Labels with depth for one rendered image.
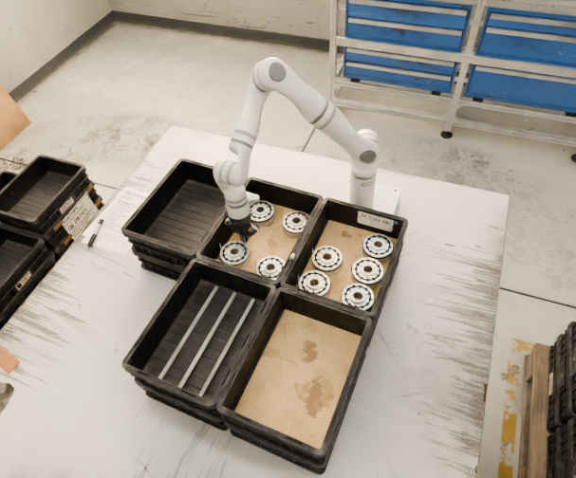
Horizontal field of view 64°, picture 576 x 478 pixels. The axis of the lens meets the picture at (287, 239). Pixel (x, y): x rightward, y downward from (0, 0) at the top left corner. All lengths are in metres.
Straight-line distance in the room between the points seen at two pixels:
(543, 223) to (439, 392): 1.72
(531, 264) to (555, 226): 0.34
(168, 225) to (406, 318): 0.92
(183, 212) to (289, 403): 0.83
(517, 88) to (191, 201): 2.16
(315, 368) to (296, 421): 0.16
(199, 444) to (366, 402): 0.51
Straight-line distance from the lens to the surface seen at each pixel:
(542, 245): 2.93
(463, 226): 1.91
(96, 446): 1.58
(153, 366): 1.46
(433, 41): 3.11
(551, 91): 3.25
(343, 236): 1.63
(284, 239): 1.63
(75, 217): 2.56
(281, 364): 1.39
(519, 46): 3.10
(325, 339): 1.42
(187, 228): 1.73
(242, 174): 1.35
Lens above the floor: 2.10
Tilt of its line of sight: 51 degrees down
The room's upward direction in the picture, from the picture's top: 5 degrees counter-clockwise
